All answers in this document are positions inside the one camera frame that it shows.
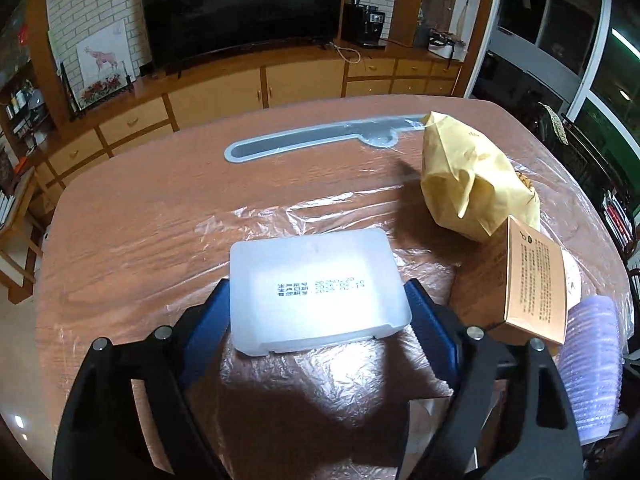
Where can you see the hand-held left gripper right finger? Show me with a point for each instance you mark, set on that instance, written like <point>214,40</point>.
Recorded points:
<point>430,330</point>

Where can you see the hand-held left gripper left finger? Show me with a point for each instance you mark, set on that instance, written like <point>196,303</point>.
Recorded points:
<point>210,330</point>

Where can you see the brown cardboard box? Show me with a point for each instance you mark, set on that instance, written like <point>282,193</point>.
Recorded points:
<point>535,280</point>

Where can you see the white plastic box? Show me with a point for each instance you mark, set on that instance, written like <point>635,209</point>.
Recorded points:
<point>310,270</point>

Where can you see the yellow paper bag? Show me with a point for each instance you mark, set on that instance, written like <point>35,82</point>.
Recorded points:
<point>470,170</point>

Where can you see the clear plastic sheet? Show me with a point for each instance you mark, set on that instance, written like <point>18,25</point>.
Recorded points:
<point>150,240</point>

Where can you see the stack of clear cups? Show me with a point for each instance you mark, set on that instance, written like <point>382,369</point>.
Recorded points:
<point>592,360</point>

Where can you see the grey plastic tray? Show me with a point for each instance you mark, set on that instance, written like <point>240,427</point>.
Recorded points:
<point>310,136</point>

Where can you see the dark wooden chair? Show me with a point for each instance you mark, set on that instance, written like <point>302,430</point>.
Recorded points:
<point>585,160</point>

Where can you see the wooden sideboard cabinet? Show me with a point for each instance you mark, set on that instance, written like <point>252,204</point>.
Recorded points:
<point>300,80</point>

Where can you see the wooden bookshelf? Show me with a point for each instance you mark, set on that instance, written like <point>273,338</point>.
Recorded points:
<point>20,125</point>

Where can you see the small white appliance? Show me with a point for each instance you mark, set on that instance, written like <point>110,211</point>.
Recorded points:
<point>445,44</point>

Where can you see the framed deer painting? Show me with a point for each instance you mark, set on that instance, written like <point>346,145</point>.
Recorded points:
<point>102,60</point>

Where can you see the black coffee machine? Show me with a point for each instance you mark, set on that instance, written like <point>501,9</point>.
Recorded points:
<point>362,22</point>

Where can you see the black flat television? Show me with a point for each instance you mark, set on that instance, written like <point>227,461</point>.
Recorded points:
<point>235,10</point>

